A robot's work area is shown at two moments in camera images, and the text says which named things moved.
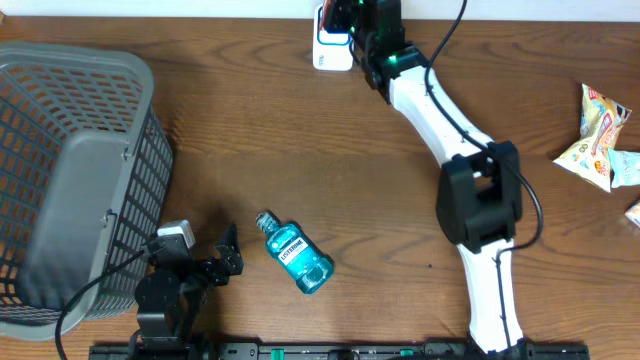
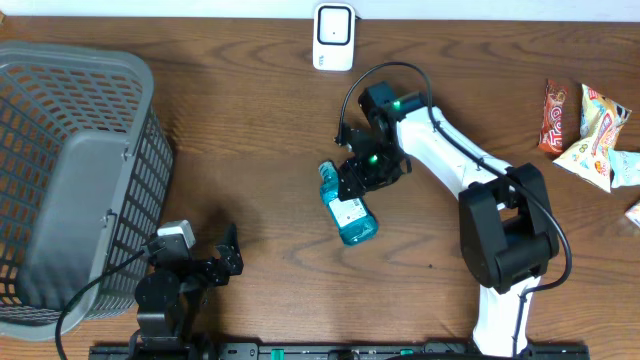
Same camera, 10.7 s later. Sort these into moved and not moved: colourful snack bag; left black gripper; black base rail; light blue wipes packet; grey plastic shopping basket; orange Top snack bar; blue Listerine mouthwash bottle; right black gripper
Moved: orange Top snack bar; right black gripper; blue Listerine mouthwash bottle
Not moved: grey plastic shopping basket; colourful snack bag; left black gripper; light blue wipes packet; black base rail
